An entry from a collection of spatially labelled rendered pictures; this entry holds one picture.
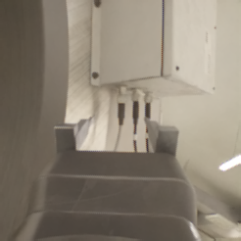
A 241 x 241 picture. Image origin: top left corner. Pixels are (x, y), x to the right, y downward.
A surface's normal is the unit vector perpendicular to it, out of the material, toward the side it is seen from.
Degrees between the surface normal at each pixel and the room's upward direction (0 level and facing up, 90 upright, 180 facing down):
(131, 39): 138
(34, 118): 130
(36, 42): 142
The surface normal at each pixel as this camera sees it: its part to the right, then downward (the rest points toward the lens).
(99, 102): 0.75, 0.04
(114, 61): -0.66, 0.00
